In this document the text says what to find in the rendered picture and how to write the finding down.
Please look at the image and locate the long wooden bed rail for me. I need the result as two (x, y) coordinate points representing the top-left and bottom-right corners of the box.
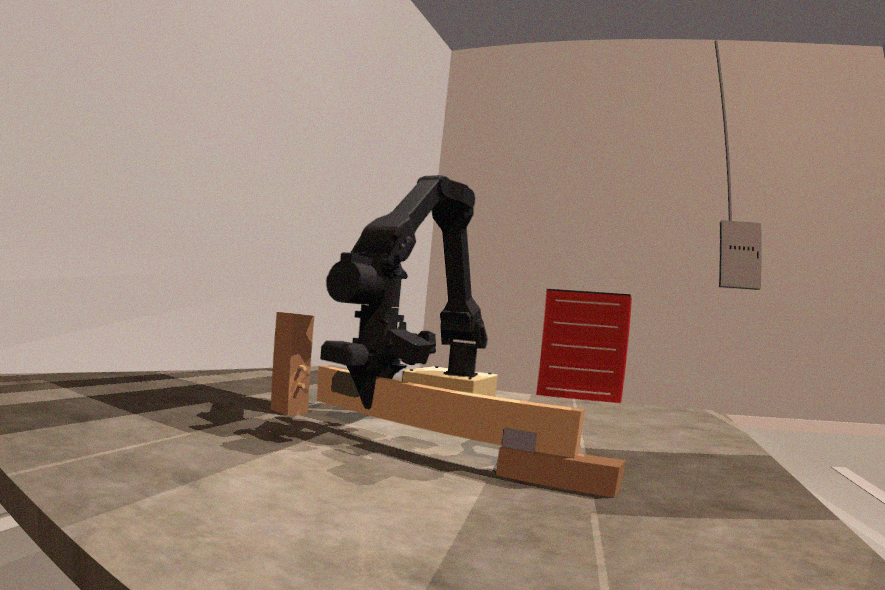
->
(317, 366), (585, 458)

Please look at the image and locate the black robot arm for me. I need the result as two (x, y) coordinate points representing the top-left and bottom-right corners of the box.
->
(326, 175), (488, 378)

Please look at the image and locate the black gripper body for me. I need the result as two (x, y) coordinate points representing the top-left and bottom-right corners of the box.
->
(320, 305), (404, 366)

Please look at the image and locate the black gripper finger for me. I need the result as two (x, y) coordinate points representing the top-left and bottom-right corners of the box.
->
(377, 362), (407, 379)
(344, 365), (384, 409)

